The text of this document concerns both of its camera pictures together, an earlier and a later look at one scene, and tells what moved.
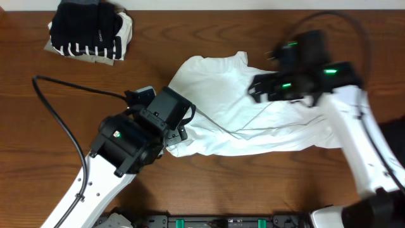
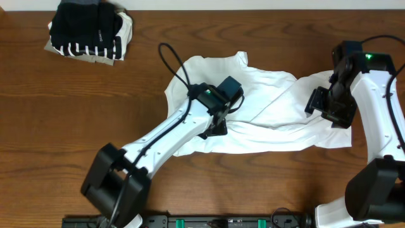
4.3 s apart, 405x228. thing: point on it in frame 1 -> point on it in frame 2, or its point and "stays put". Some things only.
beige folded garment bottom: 88,58 stays put
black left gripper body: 176,136 -> 220,128
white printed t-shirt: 228,121 stays put
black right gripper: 266,82 -> 343,120
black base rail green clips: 205,221 stays put
